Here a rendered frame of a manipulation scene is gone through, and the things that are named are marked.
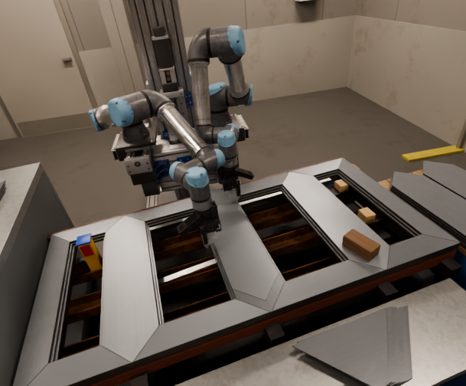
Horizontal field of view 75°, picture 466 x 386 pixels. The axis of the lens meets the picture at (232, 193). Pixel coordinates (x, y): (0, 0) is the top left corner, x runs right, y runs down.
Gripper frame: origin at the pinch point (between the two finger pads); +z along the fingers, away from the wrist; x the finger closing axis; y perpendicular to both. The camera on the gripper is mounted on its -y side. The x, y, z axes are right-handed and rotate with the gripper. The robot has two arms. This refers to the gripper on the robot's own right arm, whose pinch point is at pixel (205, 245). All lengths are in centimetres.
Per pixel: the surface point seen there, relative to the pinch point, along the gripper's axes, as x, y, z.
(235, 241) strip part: -2.0, 12.4, 0.7
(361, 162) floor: 141, 197, 86
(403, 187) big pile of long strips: 0, 98, 0
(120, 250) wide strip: 12.9, -34.1, 0.7
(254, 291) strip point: -27.8, 10.7, 0.7
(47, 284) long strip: 5, -62, 1
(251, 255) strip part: -11.8, 15.8, 0.7
